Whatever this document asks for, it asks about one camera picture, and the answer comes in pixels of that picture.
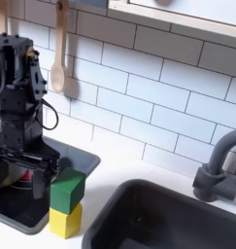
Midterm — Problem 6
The green wooden block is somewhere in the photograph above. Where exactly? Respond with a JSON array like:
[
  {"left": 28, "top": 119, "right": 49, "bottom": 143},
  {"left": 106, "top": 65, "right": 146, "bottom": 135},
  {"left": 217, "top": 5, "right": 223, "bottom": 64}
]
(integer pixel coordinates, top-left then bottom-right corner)
[{"left": 50, "top": 166, "right": 87, "bottom": 216}]

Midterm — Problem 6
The yellow wooden block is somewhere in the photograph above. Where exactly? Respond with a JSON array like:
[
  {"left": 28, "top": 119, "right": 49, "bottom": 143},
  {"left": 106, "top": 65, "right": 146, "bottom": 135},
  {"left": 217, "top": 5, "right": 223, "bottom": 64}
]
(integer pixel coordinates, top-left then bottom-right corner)
[{"left": 49, "top": 202, "right": 84, "bottom": 240}]

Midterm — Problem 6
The black toy stove top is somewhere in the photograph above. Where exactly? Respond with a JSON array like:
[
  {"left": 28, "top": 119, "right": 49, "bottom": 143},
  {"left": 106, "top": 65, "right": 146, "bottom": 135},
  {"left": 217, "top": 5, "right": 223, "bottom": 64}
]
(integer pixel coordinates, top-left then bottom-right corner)
[{"left": 0, "top": 135, "right": 102, "bottom": 235}]

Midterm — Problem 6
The white toy kitchen unit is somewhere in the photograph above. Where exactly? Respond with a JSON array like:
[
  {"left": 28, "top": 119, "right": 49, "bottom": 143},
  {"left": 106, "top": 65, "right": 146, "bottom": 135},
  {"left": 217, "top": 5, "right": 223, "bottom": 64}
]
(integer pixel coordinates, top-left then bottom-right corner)
[{"left": 0, "top": 106, "right": 236, "bottom": 249}]

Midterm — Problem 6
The wooden spoon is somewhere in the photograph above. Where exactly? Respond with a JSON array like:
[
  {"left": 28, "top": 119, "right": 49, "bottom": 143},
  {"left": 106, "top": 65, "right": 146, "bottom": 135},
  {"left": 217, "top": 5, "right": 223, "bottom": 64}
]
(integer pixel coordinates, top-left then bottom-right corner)
[{"left": 50, "top": 0, "right": 72, "bottom": 94}]

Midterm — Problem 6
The wooden slotted spatula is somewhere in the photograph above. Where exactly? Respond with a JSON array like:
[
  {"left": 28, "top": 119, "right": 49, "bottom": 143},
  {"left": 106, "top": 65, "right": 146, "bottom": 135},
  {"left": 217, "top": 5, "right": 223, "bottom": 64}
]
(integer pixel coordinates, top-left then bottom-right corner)
[{"left": 0, "top": 0, "right": 10, "bottom": 36}]

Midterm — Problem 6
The dark grey sink basin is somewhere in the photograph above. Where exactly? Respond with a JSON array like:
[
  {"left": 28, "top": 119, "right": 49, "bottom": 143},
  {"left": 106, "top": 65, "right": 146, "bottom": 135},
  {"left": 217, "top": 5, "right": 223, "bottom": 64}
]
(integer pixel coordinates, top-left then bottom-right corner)
[{"left": 81, "top": 179, "right": 236, "bottom": 249}]

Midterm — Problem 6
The dark grey tap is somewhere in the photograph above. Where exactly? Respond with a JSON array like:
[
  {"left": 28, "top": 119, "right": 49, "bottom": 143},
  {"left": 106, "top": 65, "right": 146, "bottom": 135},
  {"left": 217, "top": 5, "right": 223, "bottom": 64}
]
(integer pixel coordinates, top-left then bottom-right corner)
[{"left": 191, "top": 127, "right": 236, "bottom": 202}]

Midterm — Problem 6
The wooden shelf under microwave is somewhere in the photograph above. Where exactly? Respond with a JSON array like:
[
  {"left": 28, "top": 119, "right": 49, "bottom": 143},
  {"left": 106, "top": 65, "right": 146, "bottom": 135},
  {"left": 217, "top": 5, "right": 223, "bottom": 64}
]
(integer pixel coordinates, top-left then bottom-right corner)
[{"left": 108, "top": 0, "right": 236, "bottom": 42}]

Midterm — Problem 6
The white toy microwave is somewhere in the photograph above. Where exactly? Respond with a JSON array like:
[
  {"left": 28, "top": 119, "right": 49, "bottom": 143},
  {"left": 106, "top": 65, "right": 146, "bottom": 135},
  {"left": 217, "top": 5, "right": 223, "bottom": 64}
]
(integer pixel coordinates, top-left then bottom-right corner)
[{"left": 128, "top": 0, "right": 236, "bottom": 27}]

